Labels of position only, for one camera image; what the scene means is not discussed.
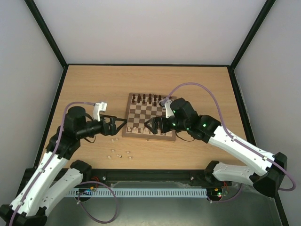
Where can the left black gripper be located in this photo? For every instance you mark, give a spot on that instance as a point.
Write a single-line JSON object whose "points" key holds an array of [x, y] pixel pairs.
{"points": [[113, 131]]}

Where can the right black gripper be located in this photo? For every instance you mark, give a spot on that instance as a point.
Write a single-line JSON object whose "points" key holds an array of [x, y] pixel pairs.
{"points": [[161, 125]]}

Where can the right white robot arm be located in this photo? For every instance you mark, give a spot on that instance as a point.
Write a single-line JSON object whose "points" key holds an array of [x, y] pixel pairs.
{"points": [[264, 171]]}

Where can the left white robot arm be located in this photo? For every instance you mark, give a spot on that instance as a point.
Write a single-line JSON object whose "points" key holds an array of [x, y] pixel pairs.
{"points": [[42, 193]]}

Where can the wooden chess board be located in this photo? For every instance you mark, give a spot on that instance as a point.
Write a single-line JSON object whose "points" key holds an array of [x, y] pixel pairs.
{"points": [[138, 114]]}

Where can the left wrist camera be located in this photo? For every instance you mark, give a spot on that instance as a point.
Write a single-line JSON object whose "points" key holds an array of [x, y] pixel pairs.
{"points": [[99, 107]]}

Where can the black enclosure frame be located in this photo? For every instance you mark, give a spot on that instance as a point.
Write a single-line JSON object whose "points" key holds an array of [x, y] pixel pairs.
{"points": [[262, 170]]}

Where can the white slotted cable duct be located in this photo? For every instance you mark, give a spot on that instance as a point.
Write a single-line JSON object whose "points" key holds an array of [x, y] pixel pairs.
{"points": [[140, 192]]}

